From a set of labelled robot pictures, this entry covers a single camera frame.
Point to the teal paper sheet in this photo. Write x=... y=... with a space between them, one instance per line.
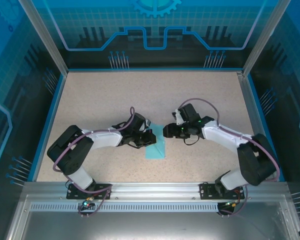
x=155 y=152

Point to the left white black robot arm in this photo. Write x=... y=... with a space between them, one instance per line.
x=105 y=138

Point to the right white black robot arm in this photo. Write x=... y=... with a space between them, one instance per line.
x=222 y=136

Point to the aluminium mounting beam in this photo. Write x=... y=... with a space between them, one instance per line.
x=152 y=190

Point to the slotted metal strip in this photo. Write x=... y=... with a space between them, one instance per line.
x=152 y=207

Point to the grey metal tray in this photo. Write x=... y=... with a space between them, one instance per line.
x=150 y=225

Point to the blue edge strip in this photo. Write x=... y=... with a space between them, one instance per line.
x=50 y=125
x=256 y=100

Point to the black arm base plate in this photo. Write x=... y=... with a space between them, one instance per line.
x=206 y=191
x=102 y=191

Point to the aluminium side rail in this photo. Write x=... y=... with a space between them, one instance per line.
x=248 y=100

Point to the aluminium frame post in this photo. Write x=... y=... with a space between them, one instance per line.
x=50 y=40
x=261 y=40

